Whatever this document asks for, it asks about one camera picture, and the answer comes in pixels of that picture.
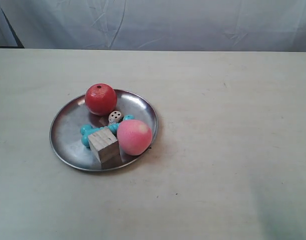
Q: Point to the pink peach toy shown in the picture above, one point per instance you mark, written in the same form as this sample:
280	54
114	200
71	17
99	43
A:
134	136

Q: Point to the white dotted die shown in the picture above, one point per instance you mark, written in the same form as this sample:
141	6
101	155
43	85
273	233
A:
115	117

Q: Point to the white backdrop cloth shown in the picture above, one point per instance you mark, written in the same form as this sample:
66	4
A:
155	25

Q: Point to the red apple toy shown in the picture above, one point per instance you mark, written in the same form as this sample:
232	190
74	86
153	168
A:
100	99

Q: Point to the grey wooden cube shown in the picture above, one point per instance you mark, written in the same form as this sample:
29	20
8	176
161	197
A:
103	144

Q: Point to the round metal plate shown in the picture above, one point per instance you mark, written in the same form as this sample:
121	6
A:
65	136

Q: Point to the turquoise bone toy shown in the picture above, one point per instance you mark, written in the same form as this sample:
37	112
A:
87	129

